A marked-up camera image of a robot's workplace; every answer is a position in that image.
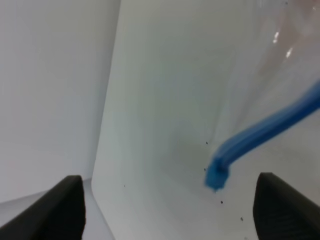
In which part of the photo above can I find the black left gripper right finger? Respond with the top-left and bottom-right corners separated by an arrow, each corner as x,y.
253,173 -> 320,240

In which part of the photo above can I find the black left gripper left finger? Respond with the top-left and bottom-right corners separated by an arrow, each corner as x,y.
0,175 -> 86,240

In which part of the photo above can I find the clear plastic zip bag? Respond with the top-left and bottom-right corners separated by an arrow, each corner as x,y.
205,0 -> 320,191

